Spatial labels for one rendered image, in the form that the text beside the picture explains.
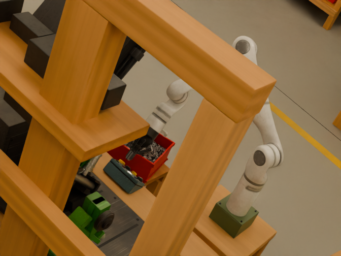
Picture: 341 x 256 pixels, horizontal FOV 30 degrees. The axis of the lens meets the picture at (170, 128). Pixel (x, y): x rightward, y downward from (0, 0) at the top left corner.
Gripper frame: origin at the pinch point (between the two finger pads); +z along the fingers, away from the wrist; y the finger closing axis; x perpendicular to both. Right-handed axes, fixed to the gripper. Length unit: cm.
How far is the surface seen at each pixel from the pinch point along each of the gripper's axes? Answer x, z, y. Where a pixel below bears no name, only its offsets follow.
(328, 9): 427, -218, -106
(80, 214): -54, 18, 22
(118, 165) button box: -5.0, 5.1, 0.9
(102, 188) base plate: -9.7, 15.4, 3.5
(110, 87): -87, -19, 22
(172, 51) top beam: -110, -33, 41
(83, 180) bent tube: -27.9, 14.7, 3.7
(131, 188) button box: -5.0, 9.0, 10.9
